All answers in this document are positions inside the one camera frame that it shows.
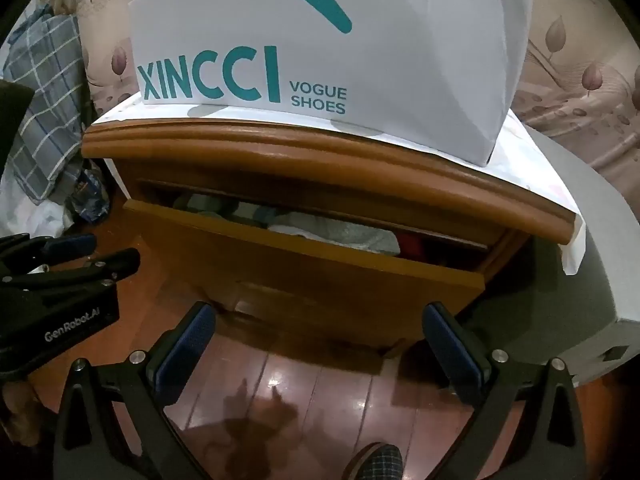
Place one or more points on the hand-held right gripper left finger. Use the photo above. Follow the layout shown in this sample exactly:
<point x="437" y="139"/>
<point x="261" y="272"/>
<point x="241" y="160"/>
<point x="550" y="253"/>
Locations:
<point x="187" y="345"/>

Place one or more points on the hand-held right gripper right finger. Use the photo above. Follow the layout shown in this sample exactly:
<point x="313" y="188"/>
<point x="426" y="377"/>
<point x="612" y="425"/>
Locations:
<point x="450" y="355"/>

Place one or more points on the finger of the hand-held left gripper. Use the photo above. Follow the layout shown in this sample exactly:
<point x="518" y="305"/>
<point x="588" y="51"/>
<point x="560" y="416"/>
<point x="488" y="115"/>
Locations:
<point x="75" y="243"/>
<point x="115" y="262"/>

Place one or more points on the red sock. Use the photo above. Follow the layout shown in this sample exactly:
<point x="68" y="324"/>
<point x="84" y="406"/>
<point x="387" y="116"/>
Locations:
<point x="411" y="247"/>

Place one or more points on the white smooth underwear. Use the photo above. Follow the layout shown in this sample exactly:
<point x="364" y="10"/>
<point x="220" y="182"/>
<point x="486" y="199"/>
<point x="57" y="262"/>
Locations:
<point x="340" y="232"/>

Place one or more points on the white shoe box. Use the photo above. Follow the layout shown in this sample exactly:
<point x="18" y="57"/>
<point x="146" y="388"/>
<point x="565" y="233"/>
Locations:
<point x="400" y="60"/>

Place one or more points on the blue plastic bag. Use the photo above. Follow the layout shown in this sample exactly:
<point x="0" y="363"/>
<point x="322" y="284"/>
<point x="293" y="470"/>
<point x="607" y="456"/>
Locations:
<point x="90" y="200"/>

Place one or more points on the plaid slipper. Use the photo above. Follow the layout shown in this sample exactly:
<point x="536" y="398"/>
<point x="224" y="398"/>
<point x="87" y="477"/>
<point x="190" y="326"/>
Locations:
<point x="375" y="462"/>

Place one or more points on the grey plaid cloth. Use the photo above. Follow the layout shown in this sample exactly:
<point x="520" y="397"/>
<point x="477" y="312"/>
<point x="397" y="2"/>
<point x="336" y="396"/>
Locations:
<point x="45" y="110"/>

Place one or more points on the grey cardboard box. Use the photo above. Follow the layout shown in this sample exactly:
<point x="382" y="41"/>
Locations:
<point x="575" y="285"/>

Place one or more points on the wooden nightstand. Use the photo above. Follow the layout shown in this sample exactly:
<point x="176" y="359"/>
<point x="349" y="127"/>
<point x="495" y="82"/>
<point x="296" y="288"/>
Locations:
<point x="300" y="160"/>

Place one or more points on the leaf print curtain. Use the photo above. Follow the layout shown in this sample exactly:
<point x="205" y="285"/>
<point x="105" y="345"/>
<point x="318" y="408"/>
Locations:
<point x="575" y="60"/>

